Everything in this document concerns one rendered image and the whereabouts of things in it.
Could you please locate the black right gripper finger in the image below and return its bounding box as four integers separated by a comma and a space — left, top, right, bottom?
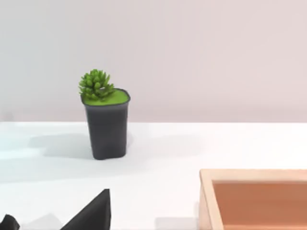
59, 188, 112, 230

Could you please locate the dark grey potted green plant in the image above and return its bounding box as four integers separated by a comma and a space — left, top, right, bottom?
78, 69, 131, 161

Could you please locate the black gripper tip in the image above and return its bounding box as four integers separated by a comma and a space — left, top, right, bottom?
0, 214, 21, 230

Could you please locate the shallow salmon-coloured box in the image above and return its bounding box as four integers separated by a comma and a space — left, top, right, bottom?
199, 168, 307, 230

